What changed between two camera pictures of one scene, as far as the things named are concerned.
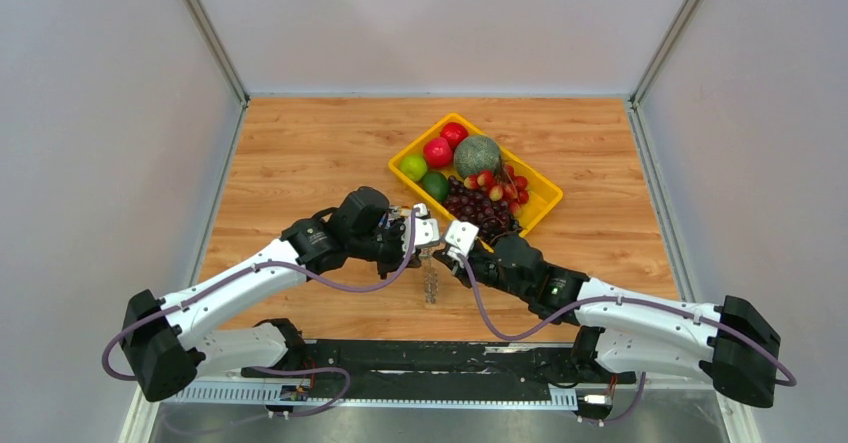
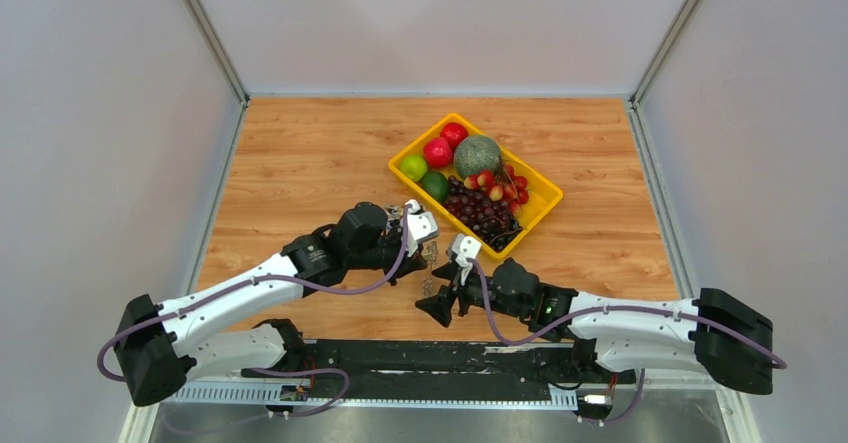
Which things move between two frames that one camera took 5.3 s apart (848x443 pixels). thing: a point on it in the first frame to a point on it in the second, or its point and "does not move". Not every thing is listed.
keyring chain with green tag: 431,284 does not move
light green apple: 413,167 does not move
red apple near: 437,152 does not move
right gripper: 456,269 to 440,305
